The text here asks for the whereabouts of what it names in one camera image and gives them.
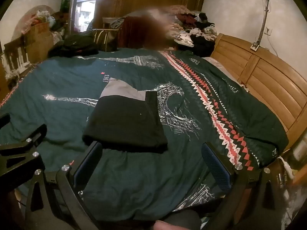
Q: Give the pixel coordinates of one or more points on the black cloth heap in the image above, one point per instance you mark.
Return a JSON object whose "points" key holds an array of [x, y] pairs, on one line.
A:
{"points": [[76, 45]]}

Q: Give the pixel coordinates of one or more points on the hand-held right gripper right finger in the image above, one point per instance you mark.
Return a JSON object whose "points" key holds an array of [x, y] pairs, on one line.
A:
{"points": [[215, 169]]}

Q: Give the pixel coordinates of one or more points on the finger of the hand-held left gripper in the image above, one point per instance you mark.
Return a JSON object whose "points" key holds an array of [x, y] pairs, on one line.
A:
{"points": [[24, 146], [4, 120]]}

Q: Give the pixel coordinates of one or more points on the dark green printed blanket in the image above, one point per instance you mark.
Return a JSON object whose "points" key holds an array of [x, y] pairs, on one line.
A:
{"points": [[144, 184]]}

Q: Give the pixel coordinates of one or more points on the open doorway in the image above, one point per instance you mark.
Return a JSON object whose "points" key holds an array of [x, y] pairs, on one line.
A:
{"points": [[84, 7]]}

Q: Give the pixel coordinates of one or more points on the cardboard box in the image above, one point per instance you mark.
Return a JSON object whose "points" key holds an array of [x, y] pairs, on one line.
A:
{"points": [[38, 40]]}

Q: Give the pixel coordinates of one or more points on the grey cloth heap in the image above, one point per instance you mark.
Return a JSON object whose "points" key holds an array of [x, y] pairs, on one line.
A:
{"points": [[117, 20]]}

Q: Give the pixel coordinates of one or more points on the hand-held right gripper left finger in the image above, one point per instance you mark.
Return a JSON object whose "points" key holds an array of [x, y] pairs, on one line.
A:
{"points": [[87, 166]]}

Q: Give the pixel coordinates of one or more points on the green bag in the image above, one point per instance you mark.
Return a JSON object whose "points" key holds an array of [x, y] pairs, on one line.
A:
{"points": [[65, 4]]}

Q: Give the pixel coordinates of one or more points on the pile of mixed clothes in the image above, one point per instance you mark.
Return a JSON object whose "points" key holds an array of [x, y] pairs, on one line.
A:
{"points": [[194, 26]]}

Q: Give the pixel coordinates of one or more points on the black and grey garment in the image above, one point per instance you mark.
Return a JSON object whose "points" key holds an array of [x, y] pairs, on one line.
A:
{"points": [[124, 124]]}

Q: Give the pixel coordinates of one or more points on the white power strip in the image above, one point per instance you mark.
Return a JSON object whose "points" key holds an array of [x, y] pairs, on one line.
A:
{"points": [[286, 167]]}

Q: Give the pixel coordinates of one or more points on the dark wooden rack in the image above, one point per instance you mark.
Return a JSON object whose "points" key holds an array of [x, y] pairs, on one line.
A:
{"points": [[16, 55]]}

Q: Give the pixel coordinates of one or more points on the wooden bed headboard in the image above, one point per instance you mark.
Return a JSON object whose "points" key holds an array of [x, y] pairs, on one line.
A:
{"points": [[271, 76]]}

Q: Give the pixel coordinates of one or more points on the round pink tabletop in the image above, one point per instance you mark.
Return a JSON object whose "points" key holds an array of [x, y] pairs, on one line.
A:
{"points": [[24, 16]]}

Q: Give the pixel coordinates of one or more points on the heap of pale bags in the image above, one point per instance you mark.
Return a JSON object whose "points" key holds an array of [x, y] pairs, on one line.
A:
{"points": [[44, 18]]}

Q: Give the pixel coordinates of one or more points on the dark red cloth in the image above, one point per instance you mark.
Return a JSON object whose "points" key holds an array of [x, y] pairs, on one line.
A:
{"points": [[141, 33]]}

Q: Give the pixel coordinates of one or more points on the person's leg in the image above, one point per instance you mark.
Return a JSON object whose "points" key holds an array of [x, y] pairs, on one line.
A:
{"points": [[165, 225]]}

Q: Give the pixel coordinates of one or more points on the white wall socket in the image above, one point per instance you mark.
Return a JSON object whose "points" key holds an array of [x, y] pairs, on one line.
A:
{"points": [[268, 31]]}

